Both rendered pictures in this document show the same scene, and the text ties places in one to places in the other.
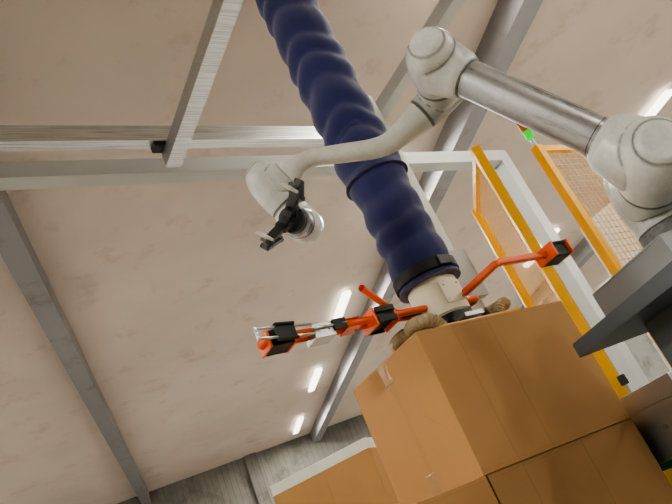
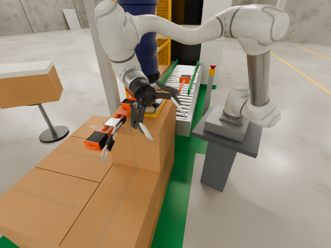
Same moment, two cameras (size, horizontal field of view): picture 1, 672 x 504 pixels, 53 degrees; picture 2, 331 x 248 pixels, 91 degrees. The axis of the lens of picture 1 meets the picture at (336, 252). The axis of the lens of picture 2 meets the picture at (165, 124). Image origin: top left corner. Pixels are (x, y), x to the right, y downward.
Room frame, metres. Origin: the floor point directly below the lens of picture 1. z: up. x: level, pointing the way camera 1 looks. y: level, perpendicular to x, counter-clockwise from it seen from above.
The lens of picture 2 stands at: (1.10, 0.36, 1.58)
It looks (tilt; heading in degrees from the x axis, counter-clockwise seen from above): 36 degrees down; 321
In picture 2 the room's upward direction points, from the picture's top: straight up
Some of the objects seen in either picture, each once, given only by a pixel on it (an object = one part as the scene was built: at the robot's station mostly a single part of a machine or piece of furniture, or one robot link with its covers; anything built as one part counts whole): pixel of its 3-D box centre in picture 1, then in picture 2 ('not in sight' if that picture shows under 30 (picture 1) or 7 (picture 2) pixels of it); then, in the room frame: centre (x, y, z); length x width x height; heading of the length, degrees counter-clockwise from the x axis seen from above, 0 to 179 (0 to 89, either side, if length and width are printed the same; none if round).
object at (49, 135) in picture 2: not in sight; (46, 117); (3.67, 0.47, 0.31); 0.40 x 0.40 x 0.62
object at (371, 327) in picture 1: (379, 320); (130, 105); (1.95, -0.04, 1.08); 0.10 x 0.08 x 0.06; 36
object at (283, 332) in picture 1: (303, 327); (115, 135); (1.73, 0.17, 1.08); 0.31 x 0.03 x 0.05; 139
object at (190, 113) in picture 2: not in sight; (197, 87); (2.74, -1.66, 0.50); 2.31 x 0.05 x 0.19; 127
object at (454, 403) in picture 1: (487, 403); (147, 126); (2.08, -0.23, 0.74); 0.60 x 0.40 x 0.40; 126
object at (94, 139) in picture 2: (277, 341); (97, 140); (1.75, 0.25, 1.08); 0.08 x 0.07 x 0.05; 126
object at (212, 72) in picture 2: not in sight; (206, 105); (2.25, -1.28, 0.50); 0.07 x 0.07 x 1.00; 37
